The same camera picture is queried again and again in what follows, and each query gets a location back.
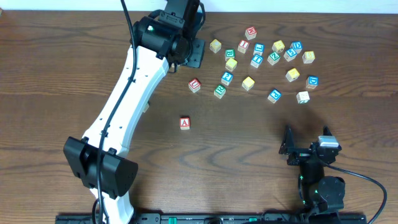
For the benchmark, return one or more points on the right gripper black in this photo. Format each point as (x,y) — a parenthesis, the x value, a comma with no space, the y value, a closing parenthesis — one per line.
(303,152)

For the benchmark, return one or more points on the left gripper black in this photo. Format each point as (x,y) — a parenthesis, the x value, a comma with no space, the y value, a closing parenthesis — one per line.
(197,52)

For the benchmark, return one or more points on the red A block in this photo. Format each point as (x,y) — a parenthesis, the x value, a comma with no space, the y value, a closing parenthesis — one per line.
(184,123)

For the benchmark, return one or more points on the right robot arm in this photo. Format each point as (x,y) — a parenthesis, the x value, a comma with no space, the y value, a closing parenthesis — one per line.
(320,193)

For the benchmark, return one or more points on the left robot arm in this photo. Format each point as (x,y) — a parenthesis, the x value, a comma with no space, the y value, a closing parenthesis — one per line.
(160,42)

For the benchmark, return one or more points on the yellow block top centre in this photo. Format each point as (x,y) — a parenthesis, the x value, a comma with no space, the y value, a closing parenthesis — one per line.
(215,46)

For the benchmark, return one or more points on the red U block centre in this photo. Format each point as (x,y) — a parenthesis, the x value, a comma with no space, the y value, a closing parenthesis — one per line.
(194,85)

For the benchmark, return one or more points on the plain wood green-sided block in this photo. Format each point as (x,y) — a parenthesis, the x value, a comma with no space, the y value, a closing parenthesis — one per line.
(303,97)

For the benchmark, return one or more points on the green B block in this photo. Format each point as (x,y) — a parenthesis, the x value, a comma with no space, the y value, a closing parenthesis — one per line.
(229,53)

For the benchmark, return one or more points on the yellow block below B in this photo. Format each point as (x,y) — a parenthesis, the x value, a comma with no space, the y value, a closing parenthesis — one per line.
(231,64)

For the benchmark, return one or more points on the blue 2 block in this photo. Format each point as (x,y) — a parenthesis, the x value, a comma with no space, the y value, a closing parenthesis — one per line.
(227,78)

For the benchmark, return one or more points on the green R block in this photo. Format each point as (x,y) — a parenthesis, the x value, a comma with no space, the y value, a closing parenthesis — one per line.
(219,91)

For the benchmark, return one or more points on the blue P block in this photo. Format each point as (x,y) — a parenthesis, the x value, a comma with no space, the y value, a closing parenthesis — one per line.
(274,96)

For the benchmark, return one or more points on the blue D block lower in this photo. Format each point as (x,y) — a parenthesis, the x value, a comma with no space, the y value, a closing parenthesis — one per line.
(312,82)

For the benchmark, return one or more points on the blue d block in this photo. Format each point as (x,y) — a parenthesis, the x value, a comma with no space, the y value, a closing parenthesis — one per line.
(296,46)
(312,82)

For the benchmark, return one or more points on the red I block upper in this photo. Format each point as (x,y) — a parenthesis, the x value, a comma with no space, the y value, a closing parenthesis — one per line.
(243,46)

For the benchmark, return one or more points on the red H block top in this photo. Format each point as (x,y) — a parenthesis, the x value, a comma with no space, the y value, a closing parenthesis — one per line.
(250,33)

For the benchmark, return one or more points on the green N block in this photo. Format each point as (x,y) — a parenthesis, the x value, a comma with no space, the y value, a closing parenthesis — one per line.
(146,107)

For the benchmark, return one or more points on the blue T block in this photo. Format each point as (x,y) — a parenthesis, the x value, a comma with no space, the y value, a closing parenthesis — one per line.
(256,60)

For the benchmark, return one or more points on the blue L block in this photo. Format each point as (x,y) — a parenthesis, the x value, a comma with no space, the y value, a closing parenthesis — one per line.
(258,49)

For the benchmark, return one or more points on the yellow 8 block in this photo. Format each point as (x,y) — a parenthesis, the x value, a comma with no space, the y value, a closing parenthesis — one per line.
(308,57)

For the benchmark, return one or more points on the blue S block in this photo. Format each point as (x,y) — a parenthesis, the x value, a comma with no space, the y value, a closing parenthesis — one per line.
(290,54)

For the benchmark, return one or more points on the green Z block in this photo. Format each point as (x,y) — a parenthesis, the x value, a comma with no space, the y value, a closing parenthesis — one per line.
(273,58)

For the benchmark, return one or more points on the yellow block upper right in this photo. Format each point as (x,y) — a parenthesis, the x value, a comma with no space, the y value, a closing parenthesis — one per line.
(278,46)

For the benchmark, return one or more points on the blue D block upper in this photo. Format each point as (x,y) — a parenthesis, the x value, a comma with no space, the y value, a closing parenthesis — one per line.
(296,46)

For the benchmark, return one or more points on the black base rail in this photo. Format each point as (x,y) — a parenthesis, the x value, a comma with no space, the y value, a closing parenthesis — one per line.
(155,218)

